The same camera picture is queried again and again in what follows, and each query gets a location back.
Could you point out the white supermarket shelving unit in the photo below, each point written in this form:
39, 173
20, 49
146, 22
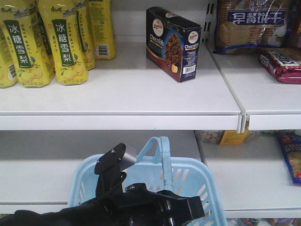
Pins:
46, 132

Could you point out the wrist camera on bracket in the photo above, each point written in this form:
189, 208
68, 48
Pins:
110, 169

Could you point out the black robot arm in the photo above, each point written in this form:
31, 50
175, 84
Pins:
89, 213

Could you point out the blue snack bag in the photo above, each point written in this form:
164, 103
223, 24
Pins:
290, 145

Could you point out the maroon snack packet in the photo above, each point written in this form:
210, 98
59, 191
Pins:
284, 64

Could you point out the dark blue cookie box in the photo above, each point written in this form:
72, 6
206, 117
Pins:
172, 43

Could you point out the breakfast biscuit package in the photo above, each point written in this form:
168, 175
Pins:
243, 26

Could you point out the light blue plastic basket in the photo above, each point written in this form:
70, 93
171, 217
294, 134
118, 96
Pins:
155, 167

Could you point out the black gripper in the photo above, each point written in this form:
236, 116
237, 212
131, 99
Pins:
137, 206

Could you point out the yellow pear drink bottle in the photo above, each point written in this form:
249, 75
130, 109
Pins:
20, 24
60, 20

